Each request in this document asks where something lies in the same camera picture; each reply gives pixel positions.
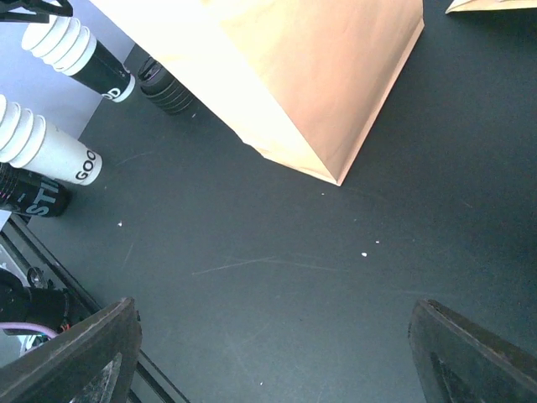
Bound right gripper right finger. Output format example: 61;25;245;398
408;299;536;402

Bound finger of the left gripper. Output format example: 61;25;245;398
1;0;74;24

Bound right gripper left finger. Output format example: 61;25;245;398
1;298;142;402

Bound orange paper bag white handles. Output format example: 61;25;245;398
96;1;425;185

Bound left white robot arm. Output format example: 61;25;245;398
1;1;73;338

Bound black cup near left arm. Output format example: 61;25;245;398
1;163;71;217

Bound far white paper cup stack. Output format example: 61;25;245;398
21;16;136;102

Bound white paper cup stack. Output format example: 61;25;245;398
21;16;136;102
1;96;103;186

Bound near white paper cup stack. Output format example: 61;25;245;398
1;96;103;186

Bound left black lid stack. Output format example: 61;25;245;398
137;56;195;116

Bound tan flat paper bag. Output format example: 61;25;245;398
445;0;537;14

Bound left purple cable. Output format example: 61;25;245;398
0;322;58;340

